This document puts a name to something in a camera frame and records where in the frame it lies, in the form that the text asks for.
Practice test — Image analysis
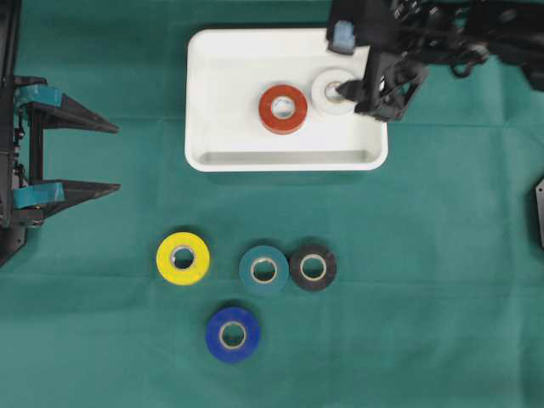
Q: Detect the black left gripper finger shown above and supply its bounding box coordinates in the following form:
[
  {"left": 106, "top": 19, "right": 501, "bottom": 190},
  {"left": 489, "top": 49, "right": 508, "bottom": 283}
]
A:
[
  {"left": 13, "top": 179, "right": 121, "bottom": 213},
  {"left": 14, "top": 84, "right": 119, "bottom": 133}
]

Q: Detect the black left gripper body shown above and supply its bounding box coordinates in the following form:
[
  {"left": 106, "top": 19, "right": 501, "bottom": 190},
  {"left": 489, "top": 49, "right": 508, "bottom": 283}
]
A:
[{"left": 1, "top": 76, "right": 47, "bottom": 230}]

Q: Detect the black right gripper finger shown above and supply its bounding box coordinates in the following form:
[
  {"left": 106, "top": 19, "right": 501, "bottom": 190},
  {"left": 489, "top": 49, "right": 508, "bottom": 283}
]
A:
[{"left": 336, "top": 50, "right": 428, "bottom": 122}]

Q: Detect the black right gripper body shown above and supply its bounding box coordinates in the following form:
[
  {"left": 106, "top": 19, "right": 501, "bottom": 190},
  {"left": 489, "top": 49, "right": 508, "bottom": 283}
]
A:
[{"left": 382, "top": 1, "right": 493, "bottom": 68}]

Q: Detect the white tape roll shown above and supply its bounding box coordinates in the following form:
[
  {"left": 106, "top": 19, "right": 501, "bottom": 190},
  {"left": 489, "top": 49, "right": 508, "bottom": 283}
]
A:
[{"left": 311, "top": 68, "right": 355, "bottom": 116}]

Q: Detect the red tape roll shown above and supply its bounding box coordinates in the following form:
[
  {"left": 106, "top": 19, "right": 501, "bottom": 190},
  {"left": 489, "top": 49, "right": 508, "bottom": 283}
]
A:
[{"left": 258, "top": 84, "right": 309, "bottom": 135}]

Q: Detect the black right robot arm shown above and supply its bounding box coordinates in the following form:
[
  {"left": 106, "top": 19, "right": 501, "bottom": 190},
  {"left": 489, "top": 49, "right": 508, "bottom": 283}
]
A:
[{"left": 326, "top": 1, "right": 543, "bottom": 122}]

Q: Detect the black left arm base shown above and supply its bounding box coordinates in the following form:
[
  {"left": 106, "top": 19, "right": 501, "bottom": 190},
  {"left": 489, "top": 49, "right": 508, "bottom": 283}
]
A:
[{"left": 0, "top": 0, "right": 22, "bottom": 83}]

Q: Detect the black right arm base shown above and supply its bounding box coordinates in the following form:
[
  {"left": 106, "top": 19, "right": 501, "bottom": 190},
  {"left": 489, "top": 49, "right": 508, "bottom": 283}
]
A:
[{"left": 527, "top": 175, "right": 543, "bottom": 250}]

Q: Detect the yellow tape roll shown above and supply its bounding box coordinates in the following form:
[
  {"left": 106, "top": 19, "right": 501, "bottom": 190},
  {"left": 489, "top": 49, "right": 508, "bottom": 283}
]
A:
[{"left": 156, "top": 232, "right": 211, "bottom": 286}]

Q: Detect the black tape roll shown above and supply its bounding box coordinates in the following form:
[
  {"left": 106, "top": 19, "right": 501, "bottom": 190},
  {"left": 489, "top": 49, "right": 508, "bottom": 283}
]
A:
[{"left": 289, "top": 244, "right": 337, "bottom": 292}]

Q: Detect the green tape roll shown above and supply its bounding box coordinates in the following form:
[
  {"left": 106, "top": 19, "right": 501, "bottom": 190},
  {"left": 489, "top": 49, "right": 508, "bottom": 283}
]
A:
[{"left": 239, "top": 246, "right": 289, "bottom": 296}]

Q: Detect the blue tape roll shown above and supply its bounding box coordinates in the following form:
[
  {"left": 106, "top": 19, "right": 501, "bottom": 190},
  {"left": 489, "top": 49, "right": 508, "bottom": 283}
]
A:
[{"left": 206, "top": 307, "right": 261, "bottom": 364}]

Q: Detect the white plastic tray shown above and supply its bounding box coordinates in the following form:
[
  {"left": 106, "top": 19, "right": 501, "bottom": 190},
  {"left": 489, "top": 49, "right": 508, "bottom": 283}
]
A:
[{"left": 185, "top": 28, "right": 388, "bottom": 172}]

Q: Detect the green table cloth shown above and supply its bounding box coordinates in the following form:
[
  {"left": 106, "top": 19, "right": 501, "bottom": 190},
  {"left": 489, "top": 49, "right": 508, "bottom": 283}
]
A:
[{"left": 1, "top": 1, "right": 543, "bottom": 407}]

